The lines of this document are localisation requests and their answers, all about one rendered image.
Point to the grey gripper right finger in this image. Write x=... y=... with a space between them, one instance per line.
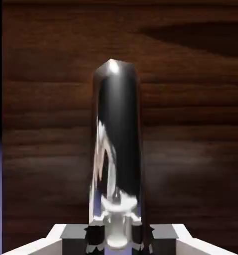
x=176 y=242

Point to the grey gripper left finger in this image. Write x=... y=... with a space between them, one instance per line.
x=56 y=242

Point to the dark wood cabinet door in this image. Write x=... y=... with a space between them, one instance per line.
x=190 y=119

